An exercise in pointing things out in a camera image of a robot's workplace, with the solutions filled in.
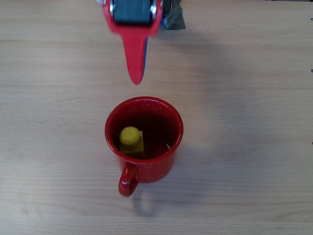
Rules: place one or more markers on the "yellow-green toy building block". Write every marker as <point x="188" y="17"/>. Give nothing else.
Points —
<point x="130" y="142"/>

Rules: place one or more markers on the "red enamel mug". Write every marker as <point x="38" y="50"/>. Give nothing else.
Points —
<point x="151" y="169"/>

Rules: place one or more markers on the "blue base clamp piece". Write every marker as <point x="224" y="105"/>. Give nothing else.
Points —
<point x="162" y="23"/>

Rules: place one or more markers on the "grey duct tape piece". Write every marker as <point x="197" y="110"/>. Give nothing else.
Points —
<point x="174" y="20"/>

